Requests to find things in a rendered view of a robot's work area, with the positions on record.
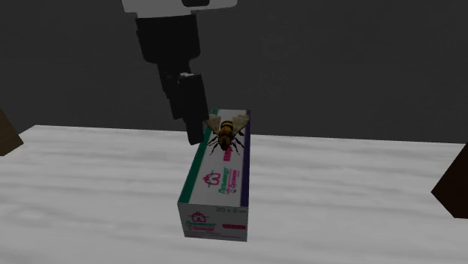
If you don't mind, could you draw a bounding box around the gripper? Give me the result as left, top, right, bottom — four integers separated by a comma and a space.
135, 13, 210, 146

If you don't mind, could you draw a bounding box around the yellow black bee figure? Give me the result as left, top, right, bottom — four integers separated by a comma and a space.
205, 112, 251, 156

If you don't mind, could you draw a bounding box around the white medicine box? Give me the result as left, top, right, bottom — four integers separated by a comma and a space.
176, 108, 252, 242

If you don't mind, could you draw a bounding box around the dark brown block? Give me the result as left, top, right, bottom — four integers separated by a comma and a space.
430, 142, 468, 220

